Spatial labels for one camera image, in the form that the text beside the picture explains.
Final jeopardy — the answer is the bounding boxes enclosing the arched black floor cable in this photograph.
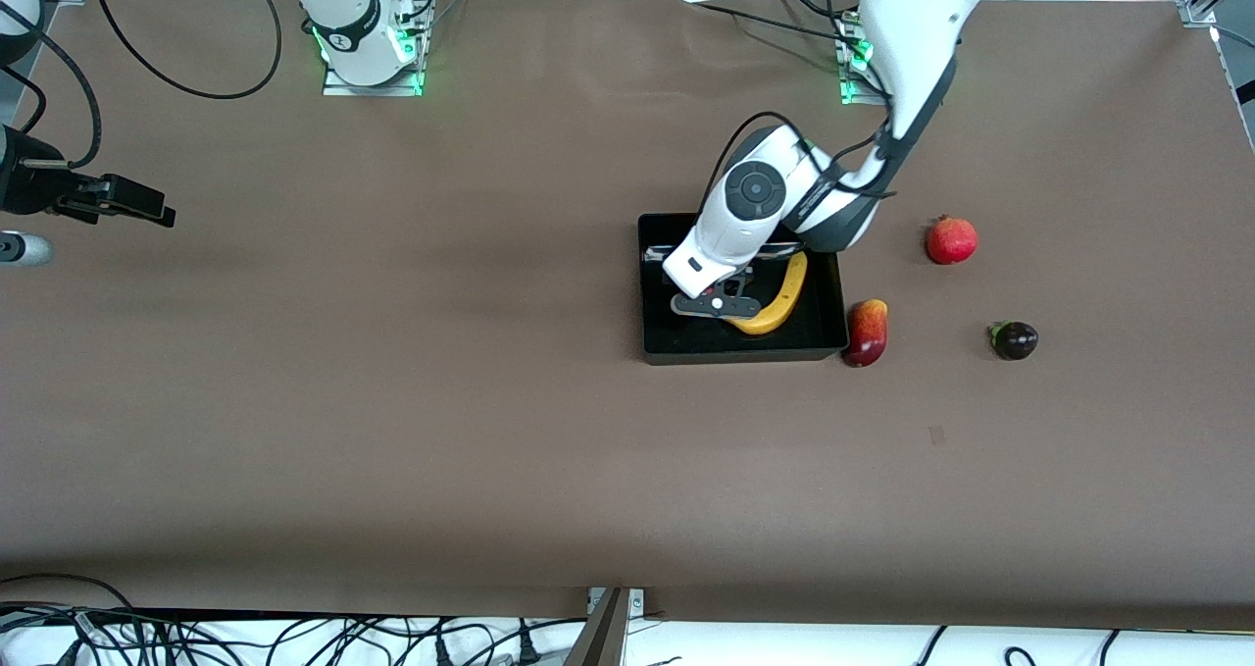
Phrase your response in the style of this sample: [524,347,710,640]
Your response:
[0,574,138,638]

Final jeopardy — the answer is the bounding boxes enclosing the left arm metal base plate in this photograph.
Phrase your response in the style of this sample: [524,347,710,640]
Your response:
[840,14,889,106]

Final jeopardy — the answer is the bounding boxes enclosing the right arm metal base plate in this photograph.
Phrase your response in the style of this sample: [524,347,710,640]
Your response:
[323,0,426,97]

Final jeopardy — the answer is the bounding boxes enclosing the red pomegranate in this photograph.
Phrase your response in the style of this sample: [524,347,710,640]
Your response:
[926,215,979,266]

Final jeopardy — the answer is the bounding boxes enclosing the arm wrist black cable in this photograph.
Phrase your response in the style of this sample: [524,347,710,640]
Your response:
[721,0,899,202]
[0,14,104,169]

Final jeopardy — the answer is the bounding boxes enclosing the tangled black floor cables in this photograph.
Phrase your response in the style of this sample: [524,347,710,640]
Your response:
[0,602,552,666]

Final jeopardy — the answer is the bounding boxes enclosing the dark slanted frame strut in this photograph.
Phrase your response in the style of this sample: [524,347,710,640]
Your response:
[563,588,629,666]

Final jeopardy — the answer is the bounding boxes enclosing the brown paper table cover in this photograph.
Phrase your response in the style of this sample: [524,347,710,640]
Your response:
[0,0,1255,620]

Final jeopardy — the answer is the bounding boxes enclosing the long looping black cable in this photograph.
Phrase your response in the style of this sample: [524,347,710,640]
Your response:
[83,0,283,100]

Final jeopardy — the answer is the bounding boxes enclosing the black plastic tray box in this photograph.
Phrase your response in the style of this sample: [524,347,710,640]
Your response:
[637,212,850,366]

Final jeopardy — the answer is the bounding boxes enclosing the red mango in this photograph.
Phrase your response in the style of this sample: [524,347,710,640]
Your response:
[843,298,889,369]

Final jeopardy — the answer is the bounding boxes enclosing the left arm wrist black cable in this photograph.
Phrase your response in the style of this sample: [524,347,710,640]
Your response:
[721,0,899,202]

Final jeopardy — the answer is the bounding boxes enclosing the dark purple mangosteen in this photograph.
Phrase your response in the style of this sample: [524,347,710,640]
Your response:
[987,320,1039,361]

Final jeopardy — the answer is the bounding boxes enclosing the right arm wrist black cable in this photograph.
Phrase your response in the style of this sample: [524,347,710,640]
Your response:
[0,14,104,169]

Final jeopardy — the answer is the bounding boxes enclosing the yellow banana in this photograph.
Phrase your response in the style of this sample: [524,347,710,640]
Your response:
[726,250,809,336]

